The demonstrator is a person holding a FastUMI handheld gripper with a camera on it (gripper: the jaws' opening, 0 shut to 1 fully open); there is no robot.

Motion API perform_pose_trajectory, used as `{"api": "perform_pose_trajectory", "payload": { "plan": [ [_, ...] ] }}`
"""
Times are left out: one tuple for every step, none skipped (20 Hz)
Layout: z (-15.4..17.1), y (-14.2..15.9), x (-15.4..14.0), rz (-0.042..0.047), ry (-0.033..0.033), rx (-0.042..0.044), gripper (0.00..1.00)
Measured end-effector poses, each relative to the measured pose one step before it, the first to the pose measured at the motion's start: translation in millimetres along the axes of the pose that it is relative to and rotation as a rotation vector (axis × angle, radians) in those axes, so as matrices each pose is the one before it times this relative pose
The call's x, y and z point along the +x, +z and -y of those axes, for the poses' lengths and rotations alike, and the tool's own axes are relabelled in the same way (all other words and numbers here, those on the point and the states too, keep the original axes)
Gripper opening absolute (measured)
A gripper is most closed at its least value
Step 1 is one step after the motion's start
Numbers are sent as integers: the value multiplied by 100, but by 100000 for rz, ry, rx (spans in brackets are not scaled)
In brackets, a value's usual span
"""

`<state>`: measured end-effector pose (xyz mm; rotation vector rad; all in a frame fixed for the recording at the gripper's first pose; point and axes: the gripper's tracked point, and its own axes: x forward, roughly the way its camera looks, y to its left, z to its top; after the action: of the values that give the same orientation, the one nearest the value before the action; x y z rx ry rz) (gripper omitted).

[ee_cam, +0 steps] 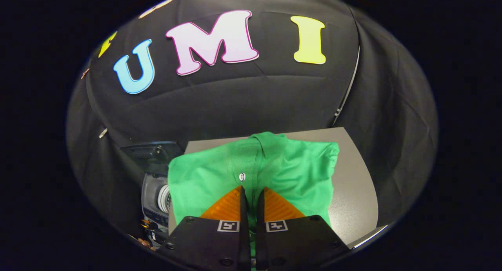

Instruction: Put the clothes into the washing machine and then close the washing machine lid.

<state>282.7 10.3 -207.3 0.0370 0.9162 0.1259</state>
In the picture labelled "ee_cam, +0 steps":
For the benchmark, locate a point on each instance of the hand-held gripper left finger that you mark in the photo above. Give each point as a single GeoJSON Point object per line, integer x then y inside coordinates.
{"type": "Point", "coordinates": [208, 243]}

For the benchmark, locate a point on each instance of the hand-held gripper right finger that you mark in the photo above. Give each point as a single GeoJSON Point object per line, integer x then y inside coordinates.
{"type": "Point", "coordinates": [298, 243]}

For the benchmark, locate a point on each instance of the green polo shirt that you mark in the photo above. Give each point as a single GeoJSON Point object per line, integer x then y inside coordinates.
{"type": "Point", "coordinates": [298, 173]}

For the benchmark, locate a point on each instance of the grey washing machine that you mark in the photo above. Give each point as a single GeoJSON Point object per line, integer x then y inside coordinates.
{"type": "Point", "coordinates": [151, 192]}

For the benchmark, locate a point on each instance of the grey cabinet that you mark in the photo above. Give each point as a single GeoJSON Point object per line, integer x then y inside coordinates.
{"type": "Point", "coordinates": [353, 177]}

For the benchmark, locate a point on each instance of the black backdrop cloth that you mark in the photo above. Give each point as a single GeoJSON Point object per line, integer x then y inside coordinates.
{"type": "Point", "coordinates": [243, 98]}

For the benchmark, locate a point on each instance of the silver cloth clip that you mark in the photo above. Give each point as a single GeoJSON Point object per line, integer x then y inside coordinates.
{"type": "Point", "coordinates": [102, 133]}

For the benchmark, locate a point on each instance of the red cloth clip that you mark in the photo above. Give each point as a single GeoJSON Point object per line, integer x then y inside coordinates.
{"type": "Point", "coordinates": [84, 73]}

